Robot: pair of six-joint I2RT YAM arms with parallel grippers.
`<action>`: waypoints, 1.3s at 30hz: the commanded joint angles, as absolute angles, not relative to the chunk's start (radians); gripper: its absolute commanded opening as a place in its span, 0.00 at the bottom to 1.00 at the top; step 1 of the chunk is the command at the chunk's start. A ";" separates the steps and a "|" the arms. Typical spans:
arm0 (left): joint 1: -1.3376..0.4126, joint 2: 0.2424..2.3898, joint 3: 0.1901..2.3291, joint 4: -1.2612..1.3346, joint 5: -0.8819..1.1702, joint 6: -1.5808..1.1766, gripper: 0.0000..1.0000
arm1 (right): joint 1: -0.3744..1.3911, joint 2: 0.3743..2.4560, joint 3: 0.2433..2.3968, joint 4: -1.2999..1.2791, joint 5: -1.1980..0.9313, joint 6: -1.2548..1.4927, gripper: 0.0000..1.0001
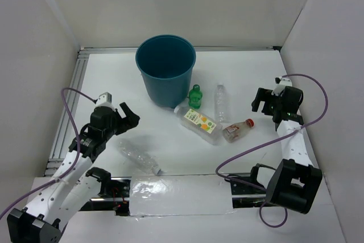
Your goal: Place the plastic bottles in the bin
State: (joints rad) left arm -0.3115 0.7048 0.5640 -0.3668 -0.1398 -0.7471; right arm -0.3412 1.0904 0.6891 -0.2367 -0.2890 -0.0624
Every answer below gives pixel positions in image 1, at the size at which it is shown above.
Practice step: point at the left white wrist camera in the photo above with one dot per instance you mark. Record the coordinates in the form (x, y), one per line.
(105, 100)

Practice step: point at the clear bottle white cap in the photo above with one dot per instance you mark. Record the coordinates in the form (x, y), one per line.
(221, 104)

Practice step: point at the green plastic bottle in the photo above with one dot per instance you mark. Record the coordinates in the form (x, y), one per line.
(195, 97)

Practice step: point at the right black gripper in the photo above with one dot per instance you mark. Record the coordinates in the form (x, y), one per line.
(265, 95)

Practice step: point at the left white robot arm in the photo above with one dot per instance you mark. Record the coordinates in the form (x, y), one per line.
(76, 181)

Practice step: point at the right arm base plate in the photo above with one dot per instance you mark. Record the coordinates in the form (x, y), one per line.
(245, 196)

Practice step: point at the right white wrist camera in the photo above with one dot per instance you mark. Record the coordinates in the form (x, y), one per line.
(281, 83)

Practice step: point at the teal plastic bin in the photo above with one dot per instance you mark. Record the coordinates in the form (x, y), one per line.
(166, 63)

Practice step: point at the crushed clear plastic bottle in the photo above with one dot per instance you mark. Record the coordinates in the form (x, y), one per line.
(144, 161)

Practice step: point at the small bottle red cap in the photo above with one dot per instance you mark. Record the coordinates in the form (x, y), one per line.
(237, 130)

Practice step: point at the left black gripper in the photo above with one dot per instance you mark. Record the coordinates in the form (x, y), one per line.
(133, 123)

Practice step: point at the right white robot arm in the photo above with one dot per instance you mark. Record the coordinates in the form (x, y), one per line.
(295, 182)

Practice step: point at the pineapple juice labelled bottle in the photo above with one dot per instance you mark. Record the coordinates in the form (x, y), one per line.
(199, 123)

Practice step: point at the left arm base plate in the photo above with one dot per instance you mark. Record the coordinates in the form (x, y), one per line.
(116, 198)

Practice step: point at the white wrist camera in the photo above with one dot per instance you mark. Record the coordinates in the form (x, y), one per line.
(105, 100)
(281, 83)

